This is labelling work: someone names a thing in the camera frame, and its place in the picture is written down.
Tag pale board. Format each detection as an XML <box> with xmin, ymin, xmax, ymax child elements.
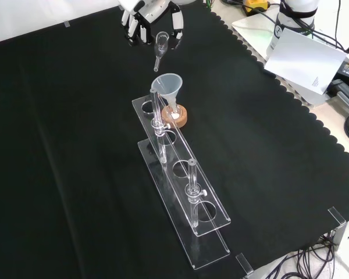
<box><xmin>231</xmin><ymin>13</ymin><xmax>334</xmax><ymax>107</ymax></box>

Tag round cork ring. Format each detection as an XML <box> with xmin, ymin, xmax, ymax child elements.
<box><xmin>161</xmin><ymin>105</ymin><xmax>190</xmax><ymax>128</ymax></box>

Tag translucent plastic funnel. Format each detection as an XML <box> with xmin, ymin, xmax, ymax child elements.
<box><xmin>150</xmin><ymin>74</ymin><xmax>185</xmax><ymax>110</ymax></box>

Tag black bench cloth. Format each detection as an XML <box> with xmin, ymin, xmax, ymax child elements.
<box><xmin>0</xmin><ymin>0</ymin><xmax>349</xmax><ymax>279</ymax></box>

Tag clear glass round-bottom flask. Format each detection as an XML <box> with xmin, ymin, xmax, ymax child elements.
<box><xmin>163</xmin><ymin>100</ymin><xmax>182</xmax><ymax>121</ymax></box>

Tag green cable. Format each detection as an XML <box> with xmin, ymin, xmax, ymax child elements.
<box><xmin>204</xmin><ymin>0</ymin><xmax>219</xmax><ymax>13</ymax></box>

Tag white folded card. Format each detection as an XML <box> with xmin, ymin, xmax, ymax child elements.
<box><xmin>263</xmin><ymin>27</ymin><xmax>349</xmax><ymax>95</ymax></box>

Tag clear acrylic funnel stand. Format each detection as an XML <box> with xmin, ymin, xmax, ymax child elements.
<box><xmin>131</xmin><ymin>88</ymin><xmax>232</xmax><ymax>271</ymax></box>

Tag yellow stop button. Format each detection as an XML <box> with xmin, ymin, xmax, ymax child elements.
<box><xmin>243</xmin><ymin>0</ymin><xmax>270</xmax><ymax>16</ymax></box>

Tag loose black cables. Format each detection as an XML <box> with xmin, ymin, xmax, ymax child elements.
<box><xmin>263</xmin><ymin>232</ymin><xmax>349</xmax><ymax>279</ymax></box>

